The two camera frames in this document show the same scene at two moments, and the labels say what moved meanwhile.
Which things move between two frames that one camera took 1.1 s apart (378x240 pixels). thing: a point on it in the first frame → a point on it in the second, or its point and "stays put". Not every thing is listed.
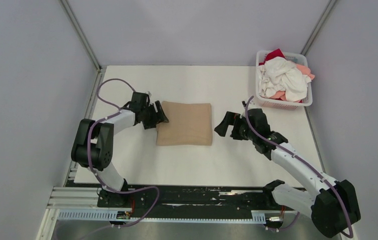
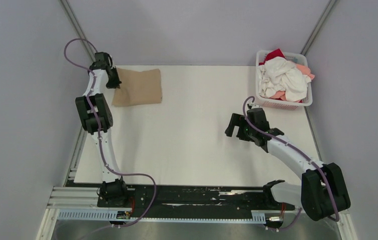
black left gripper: x=158 y=117 → x=116 y=84
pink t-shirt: x=280 y=95 stays put
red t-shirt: x=275 y=53 stays put
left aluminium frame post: x=85 y=41 stays put
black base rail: x=178 y=198 stays put
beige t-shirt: x=190 y=124 → x=137 y=88
